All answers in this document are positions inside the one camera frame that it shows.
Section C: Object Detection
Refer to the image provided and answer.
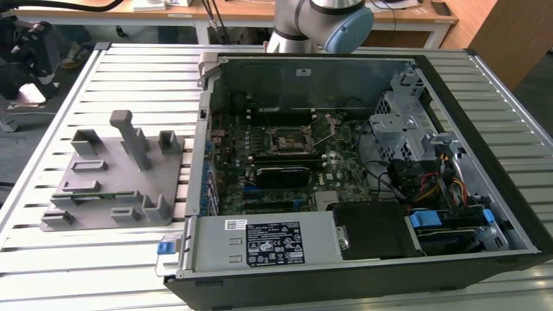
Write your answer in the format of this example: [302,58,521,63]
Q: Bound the person's sneaker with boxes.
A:
[58,41,92,69]

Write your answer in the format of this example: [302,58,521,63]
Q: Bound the CPU socket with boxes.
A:
[268,126,316,154]

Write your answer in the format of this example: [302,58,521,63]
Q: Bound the black plastic shroud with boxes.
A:
[326,201,426,262]

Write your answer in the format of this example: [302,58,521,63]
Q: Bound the grey parts rack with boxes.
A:
[38,109,185,233]

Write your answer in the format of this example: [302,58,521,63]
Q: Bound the blue disk carrier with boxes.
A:
[408,209,444,231]

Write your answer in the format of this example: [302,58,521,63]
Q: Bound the wooden cabinet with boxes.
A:
[440,0,553,91]

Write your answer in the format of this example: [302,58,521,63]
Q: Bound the black PC case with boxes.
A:
[153,48,553,311]

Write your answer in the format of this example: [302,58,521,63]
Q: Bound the white device box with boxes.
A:
[132,0,168,12]

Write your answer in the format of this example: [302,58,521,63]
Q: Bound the green motherboard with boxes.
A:
[206,109,372,216]

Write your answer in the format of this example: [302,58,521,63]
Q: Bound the silver chipset heatsink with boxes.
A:
[313,190,341,208]

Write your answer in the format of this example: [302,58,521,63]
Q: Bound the yellow red power wires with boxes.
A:
[409,152,472,208]

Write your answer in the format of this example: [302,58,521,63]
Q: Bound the silver power supply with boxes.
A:
[184,212,346,272]

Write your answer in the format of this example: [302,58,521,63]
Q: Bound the metal socket cover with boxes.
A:
[308,112,342,146]

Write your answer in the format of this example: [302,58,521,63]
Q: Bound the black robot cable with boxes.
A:
[0,0,126,14]

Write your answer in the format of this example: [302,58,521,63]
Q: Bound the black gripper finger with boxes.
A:
[0,63,25,102]
[42,74,60,100]

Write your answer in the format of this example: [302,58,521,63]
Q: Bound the wooden desk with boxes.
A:
[0,0,460,49]

